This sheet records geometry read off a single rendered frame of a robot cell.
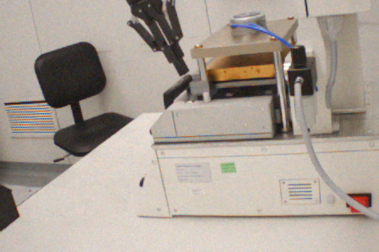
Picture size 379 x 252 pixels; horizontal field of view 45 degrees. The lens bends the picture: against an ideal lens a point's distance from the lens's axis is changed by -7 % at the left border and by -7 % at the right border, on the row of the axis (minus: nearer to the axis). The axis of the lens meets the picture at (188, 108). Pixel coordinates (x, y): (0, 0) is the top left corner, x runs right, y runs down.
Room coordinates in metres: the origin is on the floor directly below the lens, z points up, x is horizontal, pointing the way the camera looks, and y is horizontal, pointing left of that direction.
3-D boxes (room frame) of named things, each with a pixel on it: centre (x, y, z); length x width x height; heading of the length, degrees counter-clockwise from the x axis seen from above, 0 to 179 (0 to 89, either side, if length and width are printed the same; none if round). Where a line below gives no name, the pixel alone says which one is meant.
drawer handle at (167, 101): (1.09, 0.01, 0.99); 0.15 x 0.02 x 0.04; 157
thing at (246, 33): (0.99, -0.18, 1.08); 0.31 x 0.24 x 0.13; 157
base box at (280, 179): (1.00, -0.14, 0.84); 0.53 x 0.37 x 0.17; 67
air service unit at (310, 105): (0.76, -0.19, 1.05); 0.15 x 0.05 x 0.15; 157
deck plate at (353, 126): (1.00, -0.19, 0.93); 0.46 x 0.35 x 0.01; 67
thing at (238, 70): (1.01, -0.15, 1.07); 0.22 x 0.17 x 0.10; 157
